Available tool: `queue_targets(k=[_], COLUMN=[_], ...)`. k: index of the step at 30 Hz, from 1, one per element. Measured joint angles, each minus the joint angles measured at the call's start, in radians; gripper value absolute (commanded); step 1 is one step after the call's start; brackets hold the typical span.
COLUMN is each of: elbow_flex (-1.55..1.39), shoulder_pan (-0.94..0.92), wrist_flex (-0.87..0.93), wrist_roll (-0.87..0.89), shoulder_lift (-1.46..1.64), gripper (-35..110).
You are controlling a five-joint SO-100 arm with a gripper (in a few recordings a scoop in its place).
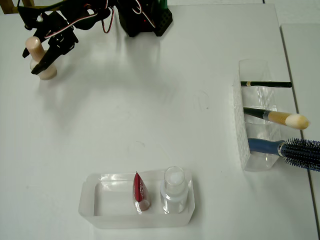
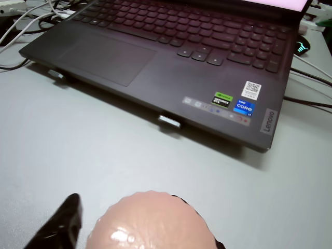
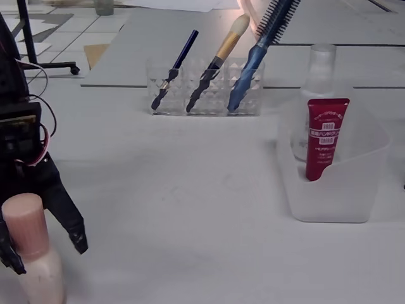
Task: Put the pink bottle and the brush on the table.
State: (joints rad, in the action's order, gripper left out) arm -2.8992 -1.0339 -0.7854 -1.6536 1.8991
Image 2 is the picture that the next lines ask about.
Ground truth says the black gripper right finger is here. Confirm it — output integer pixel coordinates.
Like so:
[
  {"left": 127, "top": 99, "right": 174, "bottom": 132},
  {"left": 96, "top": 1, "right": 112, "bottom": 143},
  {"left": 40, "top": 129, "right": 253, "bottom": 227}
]
[{"left": 171, "top": 194, "right": 226, "bottom": 249}]

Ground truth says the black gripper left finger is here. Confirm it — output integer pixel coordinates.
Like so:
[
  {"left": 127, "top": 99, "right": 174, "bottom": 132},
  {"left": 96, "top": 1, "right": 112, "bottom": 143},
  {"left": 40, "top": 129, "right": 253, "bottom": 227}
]
[{"left": 24, "top": 193, "right": 84, "bottom": 249}]

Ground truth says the silver usb dongle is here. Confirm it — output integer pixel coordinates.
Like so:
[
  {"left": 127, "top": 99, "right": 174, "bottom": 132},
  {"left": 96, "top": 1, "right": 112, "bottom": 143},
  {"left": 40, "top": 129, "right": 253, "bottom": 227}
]
[
  {"left": 47, "top": 67, "right": 66, "bottom": 83},
  {"left": 157, "top": 114, "right": 182, "bottom": 130}
]

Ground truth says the dark grey Lenovo laptop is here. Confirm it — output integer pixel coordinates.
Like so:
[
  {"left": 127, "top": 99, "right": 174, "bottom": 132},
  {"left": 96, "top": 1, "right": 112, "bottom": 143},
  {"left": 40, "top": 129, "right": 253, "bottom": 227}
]
[{"left": 18, "top": 0, "right": 314, "bottom": 154}]

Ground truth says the black mouse with green light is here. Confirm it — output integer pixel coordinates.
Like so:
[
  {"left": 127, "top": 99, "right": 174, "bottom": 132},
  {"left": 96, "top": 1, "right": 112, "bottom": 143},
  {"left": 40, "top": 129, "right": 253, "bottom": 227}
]
[{"left": 294, "top": 33, "right": 311, "bottom": 57}]

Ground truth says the white usb cable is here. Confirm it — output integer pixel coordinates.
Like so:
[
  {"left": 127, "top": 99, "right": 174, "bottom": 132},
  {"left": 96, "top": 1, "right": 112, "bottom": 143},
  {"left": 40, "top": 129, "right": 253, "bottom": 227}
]
[{"left": 0, "top": 0, "right": 77, "bottom": 54}]

